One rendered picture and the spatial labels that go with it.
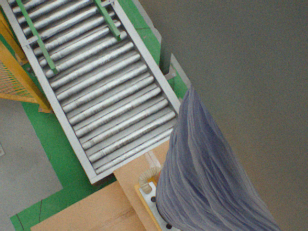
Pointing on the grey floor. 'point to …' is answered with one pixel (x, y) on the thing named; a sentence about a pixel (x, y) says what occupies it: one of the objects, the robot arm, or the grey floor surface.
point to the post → (165, 59)
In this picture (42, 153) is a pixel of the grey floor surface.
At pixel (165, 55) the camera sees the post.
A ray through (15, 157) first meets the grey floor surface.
